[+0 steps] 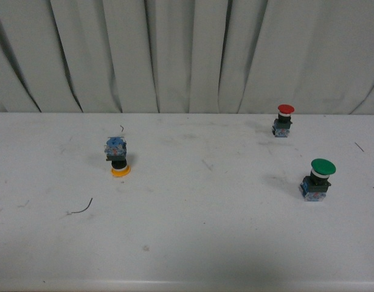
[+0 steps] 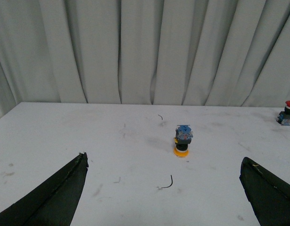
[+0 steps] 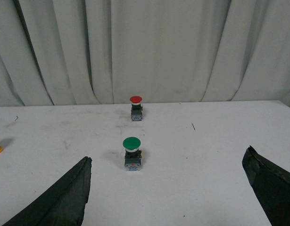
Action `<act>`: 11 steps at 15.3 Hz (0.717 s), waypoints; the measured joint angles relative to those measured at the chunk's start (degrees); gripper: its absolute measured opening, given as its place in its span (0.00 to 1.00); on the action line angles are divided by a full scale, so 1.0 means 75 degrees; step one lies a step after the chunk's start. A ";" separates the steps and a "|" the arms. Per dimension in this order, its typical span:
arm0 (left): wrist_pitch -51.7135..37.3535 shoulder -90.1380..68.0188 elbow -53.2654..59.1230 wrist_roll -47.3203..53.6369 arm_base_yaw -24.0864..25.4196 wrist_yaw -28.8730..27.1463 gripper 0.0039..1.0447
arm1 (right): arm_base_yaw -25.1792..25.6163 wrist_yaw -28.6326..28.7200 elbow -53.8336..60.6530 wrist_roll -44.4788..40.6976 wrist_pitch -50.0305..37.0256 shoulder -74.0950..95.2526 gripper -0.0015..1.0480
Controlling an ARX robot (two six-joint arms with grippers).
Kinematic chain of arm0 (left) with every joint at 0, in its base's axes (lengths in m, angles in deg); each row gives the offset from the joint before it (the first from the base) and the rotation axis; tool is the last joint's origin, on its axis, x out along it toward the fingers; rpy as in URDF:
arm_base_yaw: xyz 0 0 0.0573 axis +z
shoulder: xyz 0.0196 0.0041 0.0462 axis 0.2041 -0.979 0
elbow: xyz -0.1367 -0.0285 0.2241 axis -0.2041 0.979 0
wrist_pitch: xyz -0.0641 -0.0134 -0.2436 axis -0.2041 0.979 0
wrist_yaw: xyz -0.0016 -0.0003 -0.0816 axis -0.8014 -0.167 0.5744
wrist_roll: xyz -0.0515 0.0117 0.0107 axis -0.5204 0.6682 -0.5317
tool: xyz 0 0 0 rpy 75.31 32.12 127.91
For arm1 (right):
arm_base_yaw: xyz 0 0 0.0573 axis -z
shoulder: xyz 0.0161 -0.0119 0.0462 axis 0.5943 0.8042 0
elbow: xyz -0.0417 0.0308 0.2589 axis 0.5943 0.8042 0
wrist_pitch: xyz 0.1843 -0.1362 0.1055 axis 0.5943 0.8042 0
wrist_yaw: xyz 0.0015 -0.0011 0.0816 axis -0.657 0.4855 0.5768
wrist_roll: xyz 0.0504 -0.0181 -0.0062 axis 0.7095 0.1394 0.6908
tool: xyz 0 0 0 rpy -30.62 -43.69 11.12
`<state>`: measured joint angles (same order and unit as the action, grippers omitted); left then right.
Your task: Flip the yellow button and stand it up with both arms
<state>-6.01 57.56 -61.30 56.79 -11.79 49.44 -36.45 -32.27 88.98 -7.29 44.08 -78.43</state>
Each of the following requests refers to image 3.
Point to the white curtain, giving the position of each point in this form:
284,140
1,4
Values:
77,52

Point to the green push button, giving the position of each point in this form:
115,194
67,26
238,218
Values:
133,155

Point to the red push button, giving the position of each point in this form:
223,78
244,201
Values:
136,110

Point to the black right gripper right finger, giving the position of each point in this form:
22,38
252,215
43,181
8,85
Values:
271,185

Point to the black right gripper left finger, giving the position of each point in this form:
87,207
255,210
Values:
62,204

